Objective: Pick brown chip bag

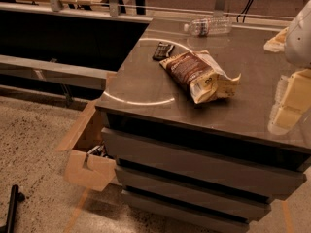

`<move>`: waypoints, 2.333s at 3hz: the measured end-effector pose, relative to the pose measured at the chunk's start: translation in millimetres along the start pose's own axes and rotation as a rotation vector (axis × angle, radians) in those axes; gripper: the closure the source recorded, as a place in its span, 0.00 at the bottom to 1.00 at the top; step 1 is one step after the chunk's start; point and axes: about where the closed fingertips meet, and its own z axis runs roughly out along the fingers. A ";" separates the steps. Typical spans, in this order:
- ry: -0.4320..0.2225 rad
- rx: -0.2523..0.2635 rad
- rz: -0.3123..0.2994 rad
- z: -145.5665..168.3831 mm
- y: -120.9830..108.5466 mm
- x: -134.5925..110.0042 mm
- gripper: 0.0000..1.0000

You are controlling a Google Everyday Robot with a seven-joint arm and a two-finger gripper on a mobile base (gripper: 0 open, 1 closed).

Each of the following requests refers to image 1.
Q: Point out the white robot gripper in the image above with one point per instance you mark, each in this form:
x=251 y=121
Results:
x=299 y=39

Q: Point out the brown chip bag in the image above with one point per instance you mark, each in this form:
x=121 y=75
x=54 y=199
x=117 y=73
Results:
x=201 y=76

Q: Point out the clear plastic water bottle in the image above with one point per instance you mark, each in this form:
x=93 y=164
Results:
x=208 y=26

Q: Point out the grey drawer cabinet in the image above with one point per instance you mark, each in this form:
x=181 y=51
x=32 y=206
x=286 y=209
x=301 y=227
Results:
x=214 y=164

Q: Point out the dark snack bar wrapper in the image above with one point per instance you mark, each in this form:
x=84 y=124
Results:
x=162 y=51

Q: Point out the open cardboard box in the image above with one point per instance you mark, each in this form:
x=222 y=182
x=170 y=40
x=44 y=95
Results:
x=84 y=168

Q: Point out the black pole on floor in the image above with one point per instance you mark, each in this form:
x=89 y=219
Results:
x=15 y=197

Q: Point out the grey metal railing frame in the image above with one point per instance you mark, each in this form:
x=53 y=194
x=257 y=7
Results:
x=60 y=51

